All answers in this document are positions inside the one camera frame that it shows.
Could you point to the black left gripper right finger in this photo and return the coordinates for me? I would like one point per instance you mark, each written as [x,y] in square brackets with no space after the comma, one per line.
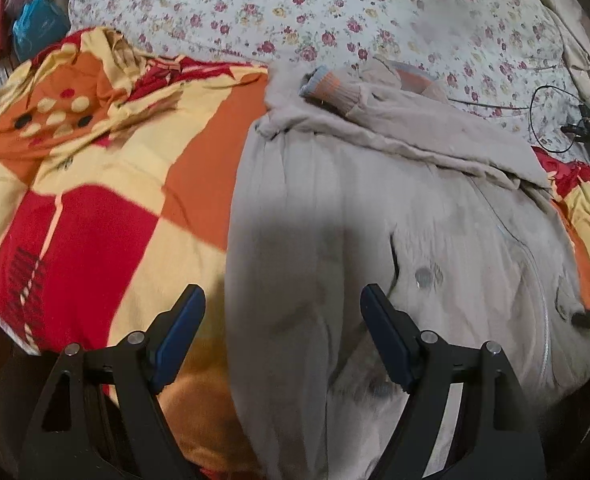
[466,416]

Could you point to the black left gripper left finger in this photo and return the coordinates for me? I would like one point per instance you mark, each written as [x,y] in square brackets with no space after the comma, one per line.
[98,415]

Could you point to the beige jacket with ribbed cuffs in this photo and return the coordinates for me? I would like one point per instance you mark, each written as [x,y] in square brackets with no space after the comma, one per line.
[356,176]

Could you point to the white floral bed sheet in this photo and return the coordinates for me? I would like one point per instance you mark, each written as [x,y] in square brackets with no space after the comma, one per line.
[499,59]

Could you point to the orange red yellow blanket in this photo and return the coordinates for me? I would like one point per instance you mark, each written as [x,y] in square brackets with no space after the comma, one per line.
[117,172]

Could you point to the blue plastic bag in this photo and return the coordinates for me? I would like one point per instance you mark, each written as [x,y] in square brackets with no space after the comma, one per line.
[40,24]

